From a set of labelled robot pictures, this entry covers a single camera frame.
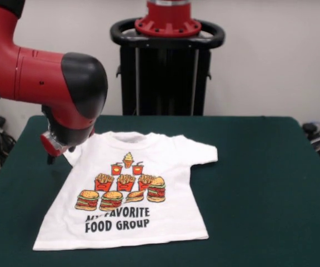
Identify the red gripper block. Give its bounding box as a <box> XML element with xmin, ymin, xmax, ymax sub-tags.
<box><xmin>40</xmin><ymin>127</ymin><xmax>96</xmax><ymax>165</ymax></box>

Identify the white printed t-shirt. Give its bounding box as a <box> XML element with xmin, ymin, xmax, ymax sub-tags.
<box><xmin>32</xmin><ymin>131</ymin><xmax>219</xmax><ymax>251</ymax></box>

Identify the dark green table cloth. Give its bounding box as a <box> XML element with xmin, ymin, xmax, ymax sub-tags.
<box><xmin>0</xmin><ymin>115</ymin><xmax>320</xmax><ymax>267</ymax></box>

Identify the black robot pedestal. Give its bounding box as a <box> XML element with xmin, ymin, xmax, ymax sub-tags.
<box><xmin>109</xmin><ymin>18</ymin><xmax>226</xmax><ymax>116</ymax></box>

